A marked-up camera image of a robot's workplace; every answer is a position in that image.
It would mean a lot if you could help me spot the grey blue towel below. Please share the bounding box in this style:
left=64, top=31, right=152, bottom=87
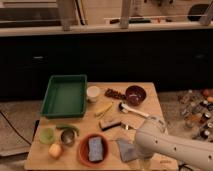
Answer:
left=116, top=138, right=137, bottom=162

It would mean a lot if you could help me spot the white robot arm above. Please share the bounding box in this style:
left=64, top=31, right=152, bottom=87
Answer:
left=134, top=115, right=213, bottom=171

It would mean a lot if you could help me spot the green plastic tray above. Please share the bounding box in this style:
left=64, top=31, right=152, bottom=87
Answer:
left=41, top=75, right=87, bottom=118

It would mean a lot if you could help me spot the white cup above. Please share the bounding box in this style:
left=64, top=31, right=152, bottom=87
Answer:
left=87, top=86, right=101, bottom=102

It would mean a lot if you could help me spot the dark red bowl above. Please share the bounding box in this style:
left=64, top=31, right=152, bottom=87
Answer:
left=125, top=85, right=147, bottom=106

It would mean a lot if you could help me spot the wooden block brush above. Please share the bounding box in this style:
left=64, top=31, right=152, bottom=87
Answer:
left=99, top=117, right=121, bottom=131

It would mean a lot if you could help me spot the blue grey sponge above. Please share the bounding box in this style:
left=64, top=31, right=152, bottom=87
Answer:
left=88, top=136, right=103, bottom=162

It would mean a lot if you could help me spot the green pepper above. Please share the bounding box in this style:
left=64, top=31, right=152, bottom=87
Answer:
left=56, top=124, right=80, bottom=136

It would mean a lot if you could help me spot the small metal cup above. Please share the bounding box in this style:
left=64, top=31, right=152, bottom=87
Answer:
left=61, top=129, right=75, bottom=146

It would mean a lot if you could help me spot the orange plastic bowl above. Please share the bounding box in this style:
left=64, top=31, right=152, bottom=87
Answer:
left=77, top=133, right=109, bottom=168

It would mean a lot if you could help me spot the light green plastic cup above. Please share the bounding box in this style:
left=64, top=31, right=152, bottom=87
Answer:
left=39, top=128, right=55, bottom=144

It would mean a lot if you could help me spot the yellow apple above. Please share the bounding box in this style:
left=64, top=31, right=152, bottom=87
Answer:
left=48, top=143, right=63, bottom=159

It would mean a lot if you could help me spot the spice bottle rack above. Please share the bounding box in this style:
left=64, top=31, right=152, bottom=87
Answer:
left=178, top=89, right=213, bottom=141

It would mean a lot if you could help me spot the black cable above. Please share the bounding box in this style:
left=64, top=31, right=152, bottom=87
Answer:
left=0, top=110, right=33, bottom=147

